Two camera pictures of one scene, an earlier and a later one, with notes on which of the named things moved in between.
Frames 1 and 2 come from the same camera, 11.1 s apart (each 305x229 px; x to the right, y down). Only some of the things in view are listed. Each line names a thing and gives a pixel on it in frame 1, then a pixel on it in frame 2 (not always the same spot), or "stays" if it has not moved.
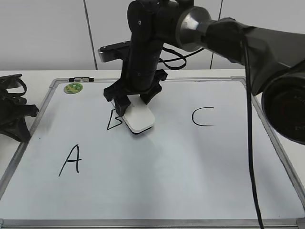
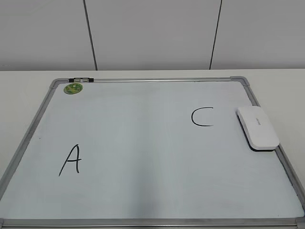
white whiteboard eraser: [139, 117] → [257, 128]
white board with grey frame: [83, 165] stays
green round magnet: [73, 88] stays
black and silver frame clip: [81, 79] stays
